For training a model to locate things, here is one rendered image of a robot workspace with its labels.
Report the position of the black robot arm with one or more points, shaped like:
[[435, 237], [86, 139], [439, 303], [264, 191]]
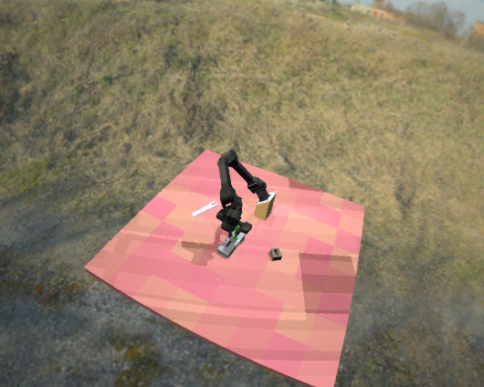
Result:
[[228, 194]]

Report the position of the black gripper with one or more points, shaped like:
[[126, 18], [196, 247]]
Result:
[[244, 227]]

